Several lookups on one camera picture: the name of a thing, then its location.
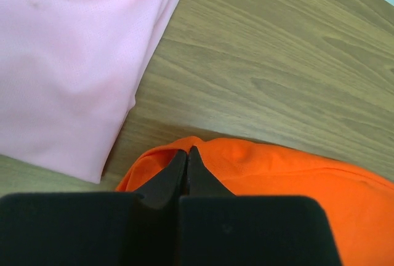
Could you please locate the orange t shirt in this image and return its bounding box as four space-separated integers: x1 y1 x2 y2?
117 137 393 265

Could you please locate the folded pink t shirt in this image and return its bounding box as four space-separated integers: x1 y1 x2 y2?
1 0 179 183

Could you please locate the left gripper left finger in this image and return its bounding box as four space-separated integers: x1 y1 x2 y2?
1 150 187 265

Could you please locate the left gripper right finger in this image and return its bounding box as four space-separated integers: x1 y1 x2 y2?
179 147 342 265

